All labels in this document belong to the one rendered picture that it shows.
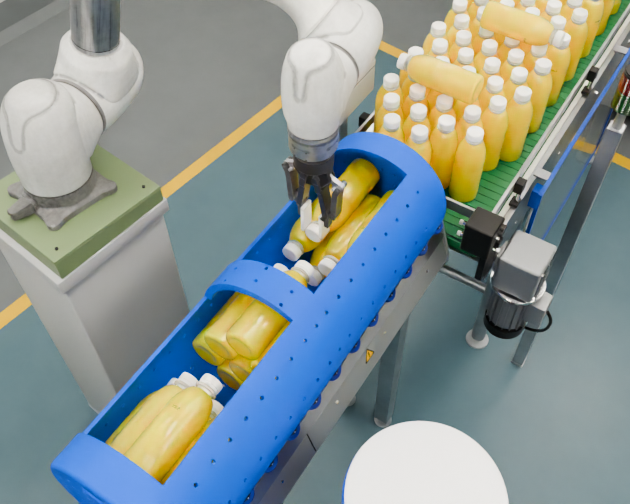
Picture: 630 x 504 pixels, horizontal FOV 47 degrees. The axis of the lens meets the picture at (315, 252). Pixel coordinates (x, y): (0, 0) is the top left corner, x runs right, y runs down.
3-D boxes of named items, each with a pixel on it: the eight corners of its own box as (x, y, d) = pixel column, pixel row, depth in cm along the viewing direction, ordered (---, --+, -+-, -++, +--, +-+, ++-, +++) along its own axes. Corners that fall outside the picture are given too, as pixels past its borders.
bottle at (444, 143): (450, 171, 188) (460, 116, 174) (450, 191, 184) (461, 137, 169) (422, 169, 189) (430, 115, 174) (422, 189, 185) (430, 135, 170)
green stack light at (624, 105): (606, 109, 164) (613, 92, 160) (616, 93, 167) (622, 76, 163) (634, 119, 162) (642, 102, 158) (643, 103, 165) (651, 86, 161)
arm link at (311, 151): (321, 148, 123) (321, 173, 127) (349, 117, 127) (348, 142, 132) (276, 129, 126) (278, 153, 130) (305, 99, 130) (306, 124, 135)
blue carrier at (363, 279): (74, 504, 132) (25, 442, 109) (332, 199, 176) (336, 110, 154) (198, 597, 123) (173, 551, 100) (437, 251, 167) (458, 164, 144)
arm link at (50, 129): (3, 186, 159) (-33, 105, 142) (53, 135, 170) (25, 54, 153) (66, 207, 155) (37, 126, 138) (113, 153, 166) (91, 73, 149)
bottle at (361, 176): (385, 178, 157) (337, 238, 149) (367, 186, 163) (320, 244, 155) (364, 154, 155) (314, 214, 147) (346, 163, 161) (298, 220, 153)
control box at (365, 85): (301, 118, 187) (299, 86, 179) (342, 76, 197) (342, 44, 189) (334, 133, 184) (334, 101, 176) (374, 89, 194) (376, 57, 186)
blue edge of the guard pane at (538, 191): (486, 302, 218) (522, 187, 178) (583, 143, 258) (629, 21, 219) (502, 309, 216) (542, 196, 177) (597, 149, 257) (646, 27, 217)
